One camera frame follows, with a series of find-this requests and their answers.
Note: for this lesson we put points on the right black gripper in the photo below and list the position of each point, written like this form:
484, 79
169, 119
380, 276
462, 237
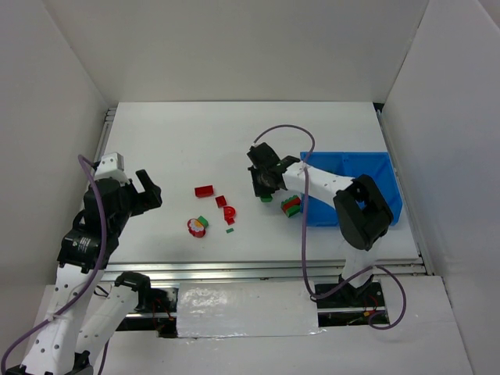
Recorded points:
264, 183

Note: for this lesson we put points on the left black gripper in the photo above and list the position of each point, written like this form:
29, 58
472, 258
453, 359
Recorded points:
137, 197

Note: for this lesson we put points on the red square lego brick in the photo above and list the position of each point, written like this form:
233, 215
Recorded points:
221, 201

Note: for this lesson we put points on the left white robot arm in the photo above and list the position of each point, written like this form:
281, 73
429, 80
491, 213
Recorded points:
66, 341

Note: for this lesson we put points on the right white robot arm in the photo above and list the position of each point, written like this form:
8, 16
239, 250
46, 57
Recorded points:
361, 239

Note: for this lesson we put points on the green red layered lego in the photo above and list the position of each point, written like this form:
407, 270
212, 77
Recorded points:
291, 206

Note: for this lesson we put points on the red rectangular lego brick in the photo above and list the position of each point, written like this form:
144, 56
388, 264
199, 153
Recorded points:
204, 191

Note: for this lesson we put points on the red flower lego piece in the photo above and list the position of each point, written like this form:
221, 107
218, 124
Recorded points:
195, 228

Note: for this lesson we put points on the red arch lego piece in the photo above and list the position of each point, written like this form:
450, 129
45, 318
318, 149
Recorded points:
229, 212

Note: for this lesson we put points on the green small lego brick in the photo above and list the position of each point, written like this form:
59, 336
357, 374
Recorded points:
203, 221

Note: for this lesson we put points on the blue plastic divided bin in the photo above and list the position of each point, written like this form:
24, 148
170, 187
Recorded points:
345, 187

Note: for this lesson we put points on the silver tape cover plate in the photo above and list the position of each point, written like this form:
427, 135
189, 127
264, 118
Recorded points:
247, 309

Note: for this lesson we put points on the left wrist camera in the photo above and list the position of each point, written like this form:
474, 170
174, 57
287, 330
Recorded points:
111, 166

